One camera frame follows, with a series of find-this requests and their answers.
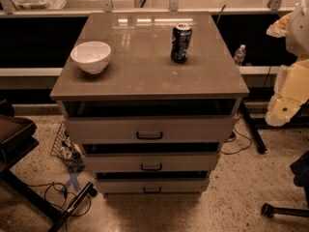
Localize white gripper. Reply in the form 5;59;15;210
265;59;309;127

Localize grey drawer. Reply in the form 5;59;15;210
64;116;237;144
96;178;210;194
82;153;218;172

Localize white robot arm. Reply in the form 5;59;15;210
265;0;309;127

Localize grey drawer cabinet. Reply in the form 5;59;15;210
50;12;248;182

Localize clear plastic water bottle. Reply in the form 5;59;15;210
234;44;246;66

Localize black table leg right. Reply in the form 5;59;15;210
239;101;267;155

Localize black office chair base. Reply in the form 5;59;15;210
260;150;309;219

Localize blue soda can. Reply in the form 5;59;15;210
171;22;192;63

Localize white ceramic bowl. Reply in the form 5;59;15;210
70;42;111;74

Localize black stand leg left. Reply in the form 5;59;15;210
48;182;98;232

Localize blue tape cross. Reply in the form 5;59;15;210
61;165;85;191

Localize dark chair left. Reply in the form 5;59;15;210
0;100;61;221

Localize black floor cable right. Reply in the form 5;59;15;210
221;114;253;156

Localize wire basket with items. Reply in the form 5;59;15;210
50;123;85;172

